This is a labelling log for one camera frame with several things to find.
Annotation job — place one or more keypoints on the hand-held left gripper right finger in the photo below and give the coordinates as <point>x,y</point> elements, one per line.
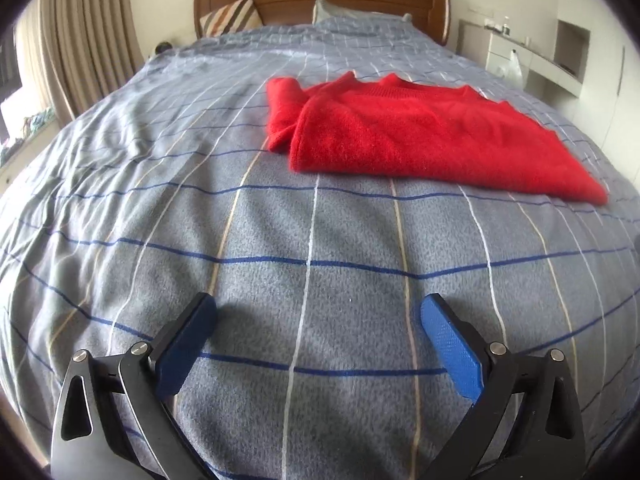
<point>452,350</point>

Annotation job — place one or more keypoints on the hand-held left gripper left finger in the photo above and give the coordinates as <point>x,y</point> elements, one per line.
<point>182,355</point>

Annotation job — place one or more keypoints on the red knitted sweater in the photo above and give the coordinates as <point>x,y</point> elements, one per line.
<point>425,130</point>

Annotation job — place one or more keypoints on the pile of clothes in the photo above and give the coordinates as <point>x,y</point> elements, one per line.
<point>37,120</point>

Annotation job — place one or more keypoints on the blue checked duvet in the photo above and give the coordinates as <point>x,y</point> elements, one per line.
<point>300,240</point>

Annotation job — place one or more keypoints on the white window seat cabinet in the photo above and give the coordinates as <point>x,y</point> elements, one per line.
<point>20,170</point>

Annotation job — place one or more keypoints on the white plastic bag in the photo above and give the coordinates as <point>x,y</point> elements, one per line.
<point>512,67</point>

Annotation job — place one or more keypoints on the white desk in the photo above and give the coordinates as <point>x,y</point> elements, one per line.
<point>545,65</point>

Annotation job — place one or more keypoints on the clear bottle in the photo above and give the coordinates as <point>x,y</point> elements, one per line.
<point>506,25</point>

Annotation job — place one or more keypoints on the white wardrobe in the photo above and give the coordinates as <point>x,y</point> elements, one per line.
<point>610,60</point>

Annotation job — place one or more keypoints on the dark framed window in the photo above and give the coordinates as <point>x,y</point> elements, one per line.
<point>7,70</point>

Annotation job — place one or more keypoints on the beige curtain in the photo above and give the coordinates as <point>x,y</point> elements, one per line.
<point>85,35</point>

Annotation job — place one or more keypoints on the striped cushion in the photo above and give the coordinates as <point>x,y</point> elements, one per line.
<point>232,17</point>

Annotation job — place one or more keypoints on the blue checked pillow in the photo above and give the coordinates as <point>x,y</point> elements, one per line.
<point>340,10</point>

